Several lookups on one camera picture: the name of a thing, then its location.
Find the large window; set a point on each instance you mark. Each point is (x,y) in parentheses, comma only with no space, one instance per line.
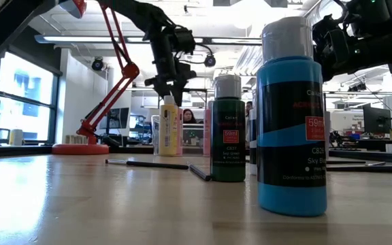
(26,85)

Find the sky blue small paint bottle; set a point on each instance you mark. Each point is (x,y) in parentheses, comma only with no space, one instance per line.
(291,200)

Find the black computer monitor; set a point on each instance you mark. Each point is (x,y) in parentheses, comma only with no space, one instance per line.
(376,119)

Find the yellow large paint bottle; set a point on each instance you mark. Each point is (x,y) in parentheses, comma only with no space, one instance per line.
(168,132)

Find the long ceiling light strip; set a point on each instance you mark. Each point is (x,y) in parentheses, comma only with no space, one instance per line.
(80,39)

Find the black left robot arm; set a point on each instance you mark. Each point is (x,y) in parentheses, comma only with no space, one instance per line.
(131,13)

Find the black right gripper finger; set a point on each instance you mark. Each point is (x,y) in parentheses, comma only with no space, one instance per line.
(318,44)
(331,54)

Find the white canister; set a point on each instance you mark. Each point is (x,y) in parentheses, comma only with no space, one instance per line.
(16,137)

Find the black aluminium table frame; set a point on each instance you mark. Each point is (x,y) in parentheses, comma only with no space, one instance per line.
(386,157)

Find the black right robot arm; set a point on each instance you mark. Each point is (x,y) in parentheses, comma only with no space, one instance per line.
(373,13)

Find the clear plastic organizer bin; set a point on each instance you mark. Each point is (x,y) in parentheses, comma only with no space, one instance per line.
(155,136)

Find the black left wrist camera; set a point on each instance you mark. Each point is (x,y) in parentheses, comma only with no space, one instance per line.
(184,41)

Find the black office desk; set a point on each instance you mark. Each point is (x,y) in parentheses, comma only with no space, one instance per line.
(383,143)

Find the black ceiling camera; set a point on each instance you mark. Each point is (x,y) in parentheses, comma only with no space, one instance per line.
(97,64)
(210,61)

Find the dark wall screen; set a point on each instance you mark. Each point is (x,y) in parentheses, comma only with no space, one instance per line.
(116,118)

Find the black track light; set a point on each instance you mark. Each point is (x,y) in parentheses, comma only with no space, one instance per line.
(357,86)

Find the green small paint bottle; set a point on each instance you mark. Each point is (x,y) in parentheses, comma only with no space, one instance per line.
(228,170)

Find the person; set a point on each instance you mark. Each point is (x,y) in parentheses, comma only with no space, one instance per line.
(249,109)
(189,117)

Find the red desk lamp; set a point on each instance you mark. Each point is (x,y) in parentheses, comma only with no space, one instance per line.
(80,149)

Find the beige small blocks row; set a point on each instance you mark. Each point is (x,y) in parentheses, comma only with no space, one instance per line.
(77,139)

